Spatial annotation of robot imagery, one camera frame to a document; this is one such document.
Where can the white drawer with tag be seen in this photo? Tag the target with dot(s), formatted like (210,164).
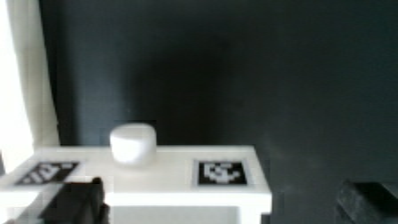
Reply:
(173,184)

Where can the white drawer cabinet box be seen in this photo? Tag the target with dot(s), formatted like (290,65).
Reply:
(27,109)

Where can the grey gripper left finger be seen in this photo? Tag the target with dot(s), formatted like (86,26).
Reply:
(77,206)

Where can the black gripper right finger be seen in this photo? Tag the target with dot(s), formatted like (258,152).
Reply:
(367,203)

